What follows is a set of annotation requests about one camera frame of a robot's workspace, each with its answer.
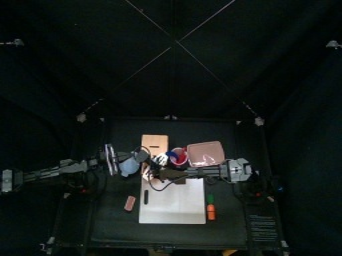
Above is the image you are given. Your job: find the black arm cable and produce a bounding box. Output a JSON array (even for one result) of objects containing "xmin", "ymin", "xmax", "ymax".
[{"xmin": 147, "ymin": 178, "xmax": 181, "ymax": 193}]

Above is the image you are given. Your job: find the grey-blue bowl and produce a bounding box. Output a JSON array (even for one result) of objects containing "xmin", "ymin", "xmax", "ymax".
[{"xmin": 117, "ymin": 156, "xmax": 140, "ymax": 178}]

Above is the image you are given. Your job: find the red and white sushi piece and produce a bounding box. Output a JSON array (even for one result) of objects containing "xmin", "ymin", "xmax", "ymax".
[{"xmin": 123, "ymin": 195, "xmax": 137, "ymax": 212}]

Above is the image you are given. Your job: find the thin diagonal bracing wire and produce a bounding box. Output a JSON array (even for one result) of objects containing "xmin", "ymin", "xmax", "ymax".
[
  {"xmin": 124, "ymin": 0, "xmax": 262, "ymax": 122},
  {"xmin": 79, "ymin": 0, "xmax": 236, "ymax": 119}
]

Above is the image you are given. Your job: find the pink plate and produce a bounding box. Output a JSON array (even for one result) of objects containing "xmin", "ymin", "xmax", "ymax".
[{"xmin": 185, "ymin": 140, "xmax": 227, "ymax": 168}]

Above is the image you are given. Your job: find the orange toy carrot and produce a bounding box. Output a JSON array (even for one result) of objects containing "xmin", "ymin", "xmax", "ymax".
[{"xmin": 206, "ymin": 194, "xmax": 218, "ymax": 221}]

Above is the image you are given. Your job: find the white cutting board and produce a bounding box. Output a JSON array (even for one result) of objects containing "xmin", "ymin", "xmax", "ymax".
[{"xmin": 137, "ymin": 177, "xmax": 207, "ymax": 225}]

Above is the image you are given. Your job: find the red plastic cup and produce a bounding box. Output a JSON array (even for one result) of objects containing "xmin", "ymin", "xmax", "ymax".
[{"xmin": 169, "ymin": 147, "xmax": 190, "ymax": 167}]

